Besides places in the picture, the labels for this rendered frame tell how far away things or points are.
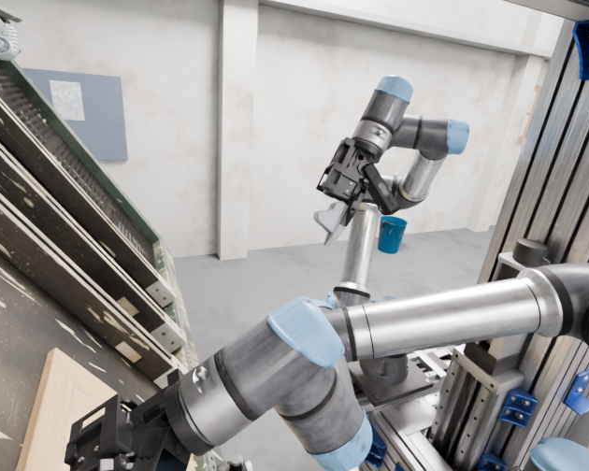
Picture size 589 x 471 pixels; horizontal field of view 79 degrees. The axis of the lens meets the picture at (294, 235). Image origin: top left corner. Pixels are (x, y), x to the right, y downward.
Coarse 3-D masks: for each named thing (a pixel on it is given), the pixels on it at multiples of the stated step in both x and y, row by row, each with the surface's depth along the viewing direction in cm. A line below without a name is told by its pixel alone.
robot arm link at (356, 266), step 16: (384, 176) 116; (368, 208) 114; (352, 224) 115; (368, 224) 113; (352, 240) 113; (368, 240) 112; (352, 256) 111; (368, 256) 111; (352, 272) 109; (368, 272) 111; (336, 288) 110; (352, 288) 106; (336, 304) 106; (352, 304) 105
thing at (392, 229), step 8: (384, 216) 460; (392, 216) 462; (384, 224) 439; (392, 224) 432; (400, 224) 458; (384, 232) 442; (392, 232) 437; (400, 232) 437; (384, 240) 446; (392, 240) 441; (400, 240) 446; (384, 248) 449; (392, 248) 446
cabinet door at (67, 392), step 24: (48, 360) 70; (72, 360) 74; (48, 384) 64; (72, 384) 70; (96, 384) 77; (48, 408) 60; (72, 408) 66; (48, 432) 58; (24, 456) 52; (48, 456) 55; (192, 456) 96
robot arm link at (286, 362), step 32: (288, 320) 34; (320, 320) 33; (224, 352) 34; (256, 352) 33; (288, 352) 32; (320, 352) 33; (224, 384) 32; (256, 384) 32; (288, 384) 33; (320, 384) 34; (256, 416) 33
